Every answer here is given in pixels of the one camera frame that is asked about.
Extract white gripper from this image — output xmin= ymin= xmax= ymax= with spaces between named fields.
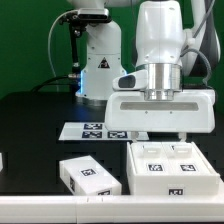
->
xmin=105 ymin=68 xmax=215 ymax=142

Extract white rectangular cabinet box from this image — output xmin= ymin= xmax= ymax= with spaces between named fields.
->
xmin=59 ymin=156 xmax=122 ymax=196

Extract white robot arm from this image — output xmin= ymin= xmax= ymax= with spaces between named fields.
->
xmin=67 ymin=0 xmax=220 ymax=140

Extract white part at left edge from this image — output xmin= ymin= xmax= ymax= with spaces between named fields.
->
xmin=0 ymin=153 xmax=3 ymax=172

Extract white thin cable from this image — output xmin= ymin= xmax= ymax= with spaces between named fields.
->
xmin=47 ymin=9 xmax=80 ymax=81

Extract black camera stand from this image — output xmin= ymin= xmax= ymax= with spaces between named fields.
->
xmin=59 ymin=8 xmax=112 ymax=93

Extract black table cables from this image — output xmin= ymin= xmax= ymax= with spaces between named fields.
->
xmin=31 ymin=75 xmax=75 ymax=93

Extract white cabinet door panel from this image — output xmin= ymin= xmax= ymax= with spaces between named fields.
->
xmin=162 ymin=142 xmax=216 ymax=176

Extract white flat marker sheet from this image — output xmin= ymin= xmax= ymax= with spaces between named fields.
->
xmin=58 ymin=121 xmax=150 ymax=142

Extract white table border frame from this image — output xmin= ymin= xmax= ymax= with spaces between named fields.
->
xmin=0 ymin=179 xmax=224 ymax=224

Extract white cabinet body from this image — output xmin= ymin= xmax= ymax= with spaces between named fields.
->
xmin=126 ymin=143 xmax=221 ymax=196

